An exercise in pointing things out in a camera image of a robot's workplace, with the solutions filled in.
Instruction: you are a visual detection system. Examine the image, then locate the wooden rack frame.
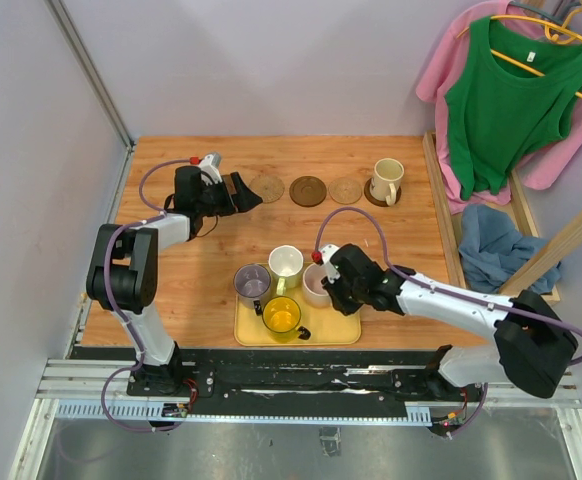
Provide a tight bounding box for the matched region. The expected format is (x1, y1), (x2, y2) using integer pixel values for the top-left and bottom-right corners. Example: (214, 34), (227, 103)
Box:
(422, 0), (582, 309)

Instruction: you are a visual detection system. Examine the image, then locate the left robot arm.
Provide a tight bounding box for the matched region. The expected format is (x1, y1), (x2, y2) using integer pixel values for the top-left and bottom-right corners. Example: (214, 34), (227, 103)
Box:
(86, 166), (263, 396)

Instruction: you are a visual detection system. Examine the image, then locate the yellow plastic tray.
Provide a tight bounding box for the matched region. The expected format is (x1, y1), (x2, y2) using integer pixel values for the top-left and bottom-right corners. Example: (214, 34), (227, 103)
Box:
(234, 264), (361, 347)

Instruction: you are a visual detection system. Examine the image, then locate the yellow black-handled mug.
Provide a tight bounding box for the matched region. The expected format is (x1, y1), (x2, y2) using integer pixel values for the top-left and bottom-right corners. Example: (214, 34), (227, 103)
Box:
(262, 296), (312, 343)

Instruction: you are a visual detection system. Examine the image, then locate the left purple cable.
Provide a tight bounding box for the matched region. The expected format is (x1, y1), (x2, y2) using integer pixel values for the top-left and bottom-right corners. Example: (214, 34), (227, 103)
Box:
(100, 157), (196, 434)

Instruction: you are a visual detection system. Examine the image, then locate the aluminium corner post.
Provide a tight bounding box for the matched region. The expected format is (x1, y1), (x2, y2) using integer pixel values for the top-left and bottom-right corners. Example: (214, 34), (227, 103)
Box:
(44, 0), (137, 151)

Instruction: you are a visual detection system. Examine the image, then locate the small woven rattan coaster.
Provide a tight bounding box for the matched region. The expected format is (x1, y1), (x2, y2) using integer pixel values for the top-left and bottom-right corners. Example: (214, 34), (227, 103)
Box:
(328, 177), (363, 205)

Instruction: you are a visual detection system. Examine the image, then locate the cream beige mug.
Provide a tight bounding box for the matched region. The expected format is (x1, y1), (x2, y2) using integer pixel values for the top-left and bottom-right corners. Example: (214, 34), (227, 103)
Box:
(370, 158), (405, 206)

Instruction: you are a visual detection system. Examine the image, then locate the white green-handled mug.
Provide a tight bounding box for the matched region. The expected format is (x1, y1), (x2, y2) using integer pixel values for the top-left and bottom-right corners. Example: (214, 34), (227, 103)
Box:
(268, 245), (304, 296)

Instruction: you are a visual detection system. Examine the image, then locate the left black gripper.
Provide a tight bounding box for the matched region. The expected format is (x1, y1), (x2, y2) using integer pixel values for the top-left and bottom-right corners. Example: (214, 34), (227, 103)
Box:
(196, 172), (263, 217)

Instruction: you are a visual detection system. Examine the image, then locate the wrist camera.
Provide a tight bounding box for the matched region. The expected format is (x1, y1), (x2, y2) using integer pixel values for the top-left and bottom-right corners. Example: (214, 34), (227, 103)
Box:
(311, 244), (340, 283)
(189, 152), (222, 183)

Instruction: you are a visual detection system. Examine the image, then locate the brown wooden coaster top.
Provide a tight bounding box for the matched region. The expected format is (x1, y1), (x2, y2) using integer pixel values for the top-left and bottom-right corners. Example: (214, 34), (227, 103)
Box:
(289, 176), (327, 208)

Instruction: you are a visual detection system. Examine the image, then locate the yellow clothes hanger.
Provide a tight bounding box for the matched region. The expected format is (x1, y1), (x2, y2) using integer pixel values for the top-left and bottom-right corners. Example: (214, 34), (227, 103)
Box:
(456, 12), (582, 111)

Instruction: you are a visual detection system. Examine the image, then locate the brown wooden coaster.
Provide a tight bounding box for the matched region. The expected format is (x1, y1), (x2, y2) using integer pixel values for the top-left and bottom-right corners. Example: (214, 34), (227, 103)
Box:
(222, 175), (236, 195)
(364, 178), (402, 208)
(289, 176), (327, 208)

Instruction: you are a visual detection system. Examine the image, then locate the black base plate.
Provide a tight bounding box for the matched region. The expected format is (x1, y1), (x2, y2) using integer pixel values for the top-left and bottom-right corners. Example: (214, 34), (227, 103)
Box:
(65, 347), (509, 424)

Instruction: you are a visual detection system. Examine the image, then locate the purple grey mug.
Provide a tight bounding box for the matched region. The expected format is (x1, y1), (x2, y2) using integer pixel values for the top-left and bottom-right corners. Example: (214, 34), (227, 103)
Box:
(233, 264), (272, 316)

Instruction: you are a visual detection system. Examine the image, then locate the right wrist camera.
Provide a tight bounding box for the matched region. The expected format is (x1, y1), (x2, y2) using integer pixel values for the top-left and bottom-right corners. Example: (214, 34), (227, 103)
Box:
(311, 244), (340, 283)

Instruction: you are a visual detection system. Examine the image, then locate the large woven rattan coaster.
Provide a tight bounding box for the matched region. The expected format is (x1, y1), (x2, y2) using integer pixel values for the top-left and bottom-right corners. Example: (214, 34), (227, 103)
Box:
(249, 175), (285, 204)

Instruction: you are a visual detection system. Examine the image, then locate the aluminium rail frame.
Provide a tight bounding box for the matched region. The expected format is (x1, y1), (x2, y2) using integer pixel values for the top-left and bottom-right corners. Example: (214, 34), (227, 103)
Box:
(9, 348), (582, 479)

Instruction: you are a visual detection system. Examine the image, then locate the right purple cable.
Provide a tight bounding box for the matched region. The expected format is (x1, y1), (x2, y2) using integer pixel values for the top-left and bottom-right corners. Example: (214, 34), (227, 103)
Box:
(314, 207), (582, 441)

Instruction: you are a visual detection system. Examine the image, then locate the green tank top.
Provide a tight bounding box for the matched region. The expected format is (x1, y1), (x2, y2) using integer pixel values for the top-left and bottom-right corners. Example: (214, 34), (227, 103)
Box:
(445, 16), (582, 201)

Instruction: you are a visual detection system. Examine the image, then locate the blue crumpled cloth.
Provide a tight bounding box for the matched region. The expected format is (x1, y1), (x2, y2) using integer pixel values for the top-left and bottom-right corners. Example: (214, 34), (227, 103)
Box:
(458, 204), (548, 294)

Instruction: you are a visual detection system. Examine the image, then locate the purple cable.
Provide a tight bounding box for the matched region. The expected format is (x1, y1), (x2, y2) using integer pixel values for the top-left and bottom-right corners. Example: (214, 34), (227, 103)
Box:
(314, 207), (582, 441)
(100, 157), (196, 434)

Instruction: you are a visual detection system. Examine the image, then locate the pink white mug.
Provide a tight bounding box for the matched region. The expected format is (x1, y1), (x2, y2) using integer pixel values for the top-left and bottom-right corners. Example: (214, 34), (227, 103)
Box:
(302, 264), (331, 308)

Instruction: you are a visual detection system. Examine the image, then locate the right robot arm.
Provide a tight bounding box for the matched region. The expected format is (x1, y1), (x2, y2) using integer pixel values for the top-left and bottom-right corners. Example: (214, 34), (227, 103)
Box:
(312, 244), (578, 400)

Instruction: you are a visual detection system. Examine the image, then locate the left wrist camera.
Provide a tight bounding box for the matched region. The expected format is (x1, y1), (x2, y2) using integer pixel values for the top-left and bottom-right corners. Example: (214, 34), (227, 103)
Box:
(189, 152), (222, 183)

